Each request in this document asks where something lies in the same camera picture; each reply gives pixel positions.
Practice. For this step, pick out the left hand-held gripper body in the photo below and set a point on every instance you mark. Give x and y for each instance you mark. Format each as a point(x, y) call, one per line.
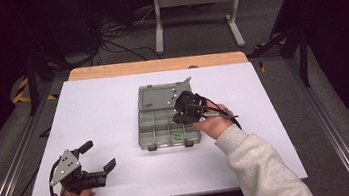
point(68, 166)

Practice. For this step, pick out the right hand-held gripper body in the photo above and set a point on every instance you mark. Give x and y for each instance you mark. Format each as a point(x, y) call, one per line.
point(188, 104)

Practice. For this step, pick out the small green capsule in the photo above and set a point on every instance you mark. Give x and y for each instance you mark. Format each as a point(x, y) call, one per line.
point(176, 134)
point(178, 138)

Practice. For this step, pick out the clear grey plastic organizer box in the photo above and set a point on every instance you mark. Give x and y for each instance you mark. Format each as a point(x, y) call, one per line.
point(159, 126)

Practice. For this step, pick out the person's right hand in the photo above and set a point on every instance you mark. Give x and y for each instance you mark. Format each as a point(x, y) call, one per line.
point(214, 125)

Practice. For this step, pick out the white board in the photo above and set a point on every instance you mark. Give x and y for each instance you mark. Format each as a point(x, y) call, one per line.
point(104, 120)

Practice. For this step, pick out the wooden table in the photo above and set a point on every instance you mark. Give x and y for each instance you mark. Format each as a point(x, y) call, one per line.
point(145, 66)

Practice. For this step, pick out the black tripod stand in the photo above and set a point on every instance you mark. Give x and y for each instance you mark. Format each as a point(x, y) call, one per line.
point(303, 58)
point(32, 85)

